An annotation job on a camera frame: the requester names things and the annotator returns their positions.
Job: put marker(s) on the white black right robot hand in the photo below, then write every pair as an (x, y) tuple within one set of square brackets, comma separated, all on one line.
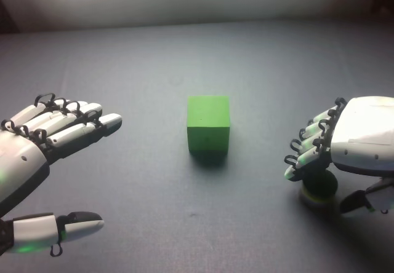
[(363, 131)]

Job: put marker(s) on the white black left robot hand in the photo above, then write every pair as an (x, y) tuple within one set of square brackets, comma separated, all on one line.
[(21, 159)]

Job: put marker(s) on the green foam cube block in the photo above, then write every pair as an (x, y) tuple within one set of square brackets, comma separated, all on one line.
[(209, 122)]

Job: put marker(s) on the grey table cloth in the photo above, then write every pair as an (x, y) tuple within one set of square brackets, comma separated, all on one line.
[(197, 223)]

